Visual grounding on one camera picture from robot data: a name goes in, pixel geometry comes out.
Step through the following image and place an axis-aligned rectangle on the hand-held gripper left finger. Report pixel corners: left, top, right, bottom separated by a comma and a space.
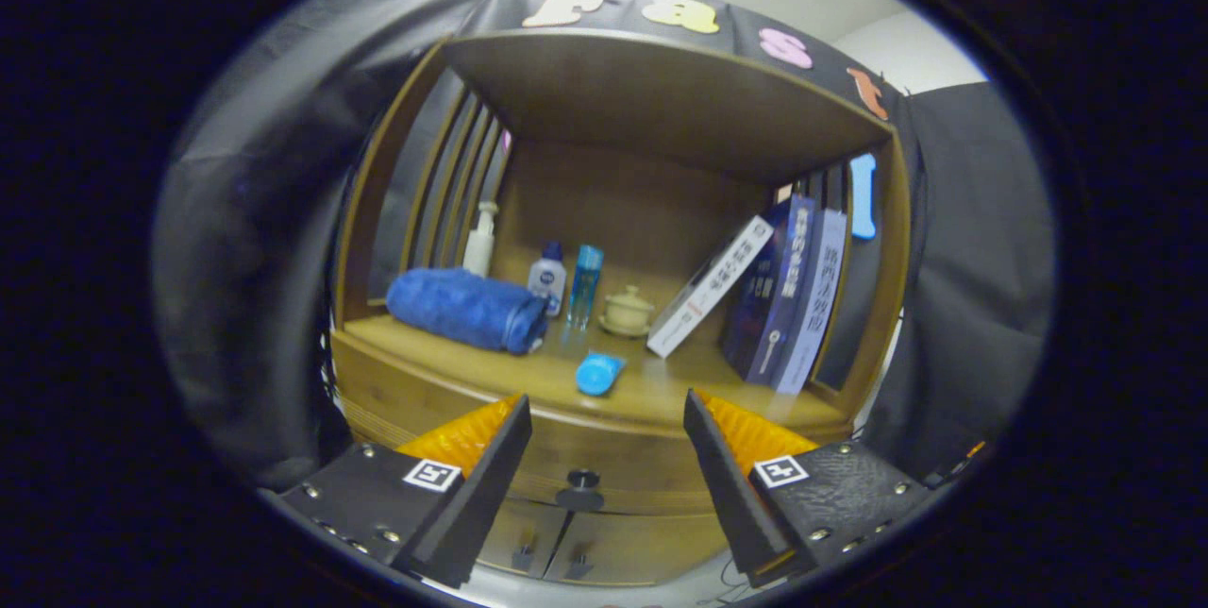
280, 393, 533, 590

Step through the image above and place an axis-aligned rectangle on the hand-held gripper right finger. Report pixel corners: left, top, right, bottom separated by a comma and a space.
683, 389, 935, 588

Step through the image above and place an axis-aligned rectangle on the blue squeeze tube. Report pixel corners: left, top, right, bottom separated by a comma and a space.
576, 352, 628, 397

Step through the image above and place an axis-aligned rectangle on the wooden cabinet door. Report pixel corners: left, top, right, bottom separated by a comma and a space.
543, 512, 732, 587
477, 499, 572, 581

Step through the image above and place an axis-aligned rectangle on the wooden countertop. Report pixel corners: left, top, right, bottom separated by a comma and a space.
344, 311, 850, 430

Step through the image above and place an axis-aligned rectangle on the wooden cabinet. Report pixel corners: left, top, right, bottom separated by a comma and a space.
330, 27, 912, 587

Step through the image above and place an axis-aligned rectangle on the blue folded towel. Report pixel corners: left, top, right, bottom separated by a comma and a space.
386, 268, 550, 356

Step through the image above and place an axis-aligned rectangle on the white book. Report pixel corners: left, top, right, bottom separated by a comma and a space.
646, 215, 776, 360

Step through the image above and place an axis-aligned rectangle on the dark blue book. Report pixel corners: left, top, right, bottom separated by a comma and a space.
720, 194, 816, 387

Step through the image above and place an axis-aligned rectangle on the beige lidded teacup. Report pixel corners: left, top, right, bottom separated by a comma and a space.
599, 285, 655, 339

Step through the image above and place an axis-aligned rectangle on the pale grey-blue book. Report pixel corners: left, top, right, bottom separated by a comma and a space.
771, 209, 848, 396

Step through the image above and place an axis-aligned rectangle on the white bottle with blue cap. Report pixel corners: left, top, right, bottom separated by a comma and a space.
527, 242, 568, 318

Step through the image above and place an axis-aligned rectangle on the clear blue bottle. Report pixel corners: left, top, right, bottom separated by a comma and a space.
567, 245, 605, 329

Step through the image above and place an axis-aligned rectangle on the white pump bottle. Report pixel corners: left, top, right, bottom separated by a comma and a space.
461, 202, 499, 279

